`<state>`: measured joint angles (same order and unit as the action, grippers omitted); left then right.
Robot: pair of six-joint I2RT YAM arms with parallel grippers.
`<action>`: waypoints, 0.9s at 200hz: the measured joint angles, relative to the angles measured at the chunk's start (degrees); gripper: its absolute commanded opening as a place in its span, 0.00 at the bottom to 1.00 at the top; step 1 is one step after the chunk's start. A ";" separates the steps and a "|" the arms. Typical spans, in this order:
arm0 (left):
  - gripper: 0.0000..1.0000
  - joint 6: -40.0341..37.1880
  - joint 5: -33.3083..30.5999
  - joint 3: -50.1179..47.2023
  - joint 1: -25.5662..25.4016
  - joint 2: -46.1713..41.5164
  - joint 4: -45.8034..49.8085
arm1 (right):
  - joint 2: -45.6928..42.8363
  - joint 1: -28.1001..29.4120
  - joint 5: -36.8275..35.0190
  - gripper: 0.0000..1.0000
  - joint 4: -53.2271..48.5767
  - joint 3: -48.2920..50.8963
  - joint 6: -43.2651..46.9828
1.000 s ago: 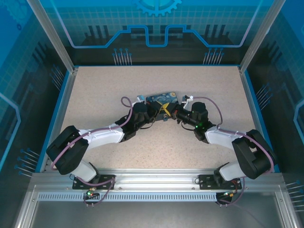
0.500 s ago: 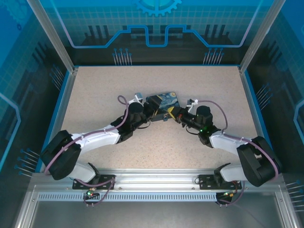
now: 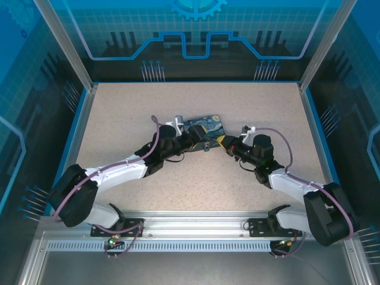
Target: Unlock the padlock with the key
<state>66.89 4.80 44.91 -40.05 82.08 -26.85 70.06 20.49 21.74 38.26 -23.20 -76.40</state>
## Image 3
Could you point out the small padlock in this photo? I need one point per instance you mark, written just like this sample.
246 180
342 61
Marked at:
207 146

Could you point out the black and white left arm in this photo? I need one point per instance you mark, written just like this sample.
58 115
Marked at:
118 175

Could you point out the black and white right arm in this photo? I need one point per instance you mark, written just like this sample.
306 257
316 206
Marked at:
297 185

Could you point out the blue table edge strip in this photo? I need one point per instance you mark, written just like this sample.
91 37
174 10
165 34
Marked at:
66 148
326 148

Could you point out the aluminium cross rail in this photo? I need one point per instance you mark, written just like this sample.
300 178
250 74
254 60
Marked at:
193 221

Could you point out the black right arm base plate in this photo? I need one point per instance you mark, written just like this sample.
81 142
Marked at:
258 227

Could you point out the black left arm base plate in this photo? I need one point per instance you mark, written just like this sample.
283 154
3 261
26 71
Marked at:
133 224

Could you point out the aluminium frame post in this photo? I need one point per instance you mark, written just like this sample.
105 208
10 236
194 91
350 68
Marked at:
323 44
68 44

